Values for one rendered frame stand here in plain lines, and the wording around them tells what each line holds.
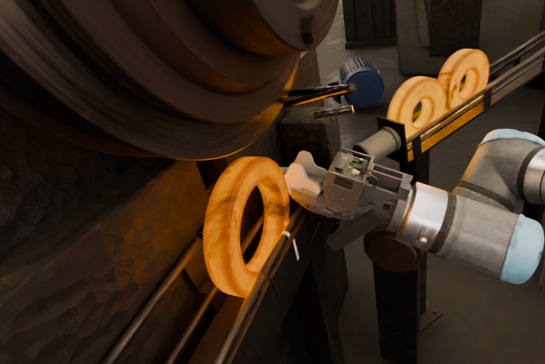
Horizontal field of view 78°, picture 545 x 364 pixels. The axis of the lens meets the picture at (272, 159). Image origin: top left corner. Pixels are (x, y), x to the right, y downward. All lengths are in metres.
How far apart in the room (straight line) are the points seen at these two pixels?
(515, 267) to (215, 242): 0.37
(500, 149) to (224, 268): 0.48
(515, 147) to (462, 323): 0.75
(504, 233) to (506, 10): 2.55
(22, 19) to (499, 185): 0.62
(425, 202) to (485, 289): 0.91
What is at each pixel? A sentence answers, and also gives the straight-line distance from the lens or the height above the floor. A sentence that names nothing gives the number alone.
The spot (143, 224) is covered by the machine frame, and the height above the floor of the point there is 0.83.
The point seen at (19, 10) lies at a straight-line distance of 0.23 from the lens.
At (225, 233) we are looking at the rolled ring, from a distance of 0.38.
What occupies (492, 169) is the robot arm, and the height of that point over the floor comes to 0.70.
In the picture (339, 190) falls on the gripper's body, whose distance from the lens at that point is 0.50.
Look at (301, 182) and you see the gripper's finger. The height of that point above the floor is 0.76.
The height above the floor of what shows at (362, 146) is 0.69.
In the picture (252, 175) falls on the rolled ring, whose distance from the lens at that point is 0.42.
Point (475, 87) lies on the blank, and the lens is 0.97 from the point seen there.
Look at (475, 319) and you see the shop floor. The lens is 1.31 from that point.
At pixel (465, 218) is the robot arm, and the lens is 0.51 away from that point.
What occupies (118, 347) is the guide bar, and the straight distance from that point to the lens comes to 0.42.
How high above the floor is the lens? 1.05
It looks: 29 degrees down
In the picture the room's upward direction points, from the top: 13 degrees counter-clockwise
